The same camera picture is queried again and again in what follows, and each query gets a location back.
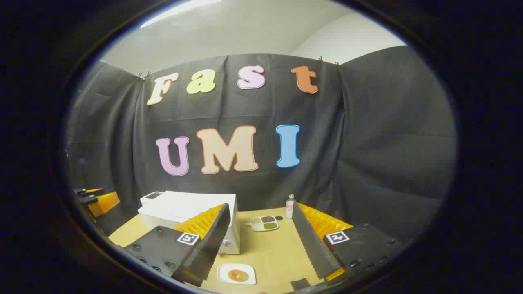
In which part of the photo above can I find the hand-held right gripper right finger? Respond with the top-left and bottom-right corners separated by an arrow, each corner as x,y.
292,201 -> 403,282

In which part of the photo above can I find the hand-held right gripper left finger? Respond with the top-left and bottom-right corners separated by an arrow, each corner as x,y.
124,203 -> 231,287

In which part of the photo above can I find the white microwave oven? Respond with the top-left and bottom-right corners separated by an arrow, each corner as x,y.
138,190 -> 241,255

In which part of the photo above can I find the white square plate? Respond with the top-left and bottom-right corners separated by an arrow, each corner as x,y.
217,263 -> 257,285

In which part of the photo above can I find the divided tray of grains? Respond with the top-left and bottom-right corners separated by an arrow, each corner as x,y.
246,216 -> 279,232

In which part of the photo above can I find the black backdrop cloth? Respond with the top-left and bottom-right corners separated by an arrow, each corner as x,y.
65,46 -> 457,241

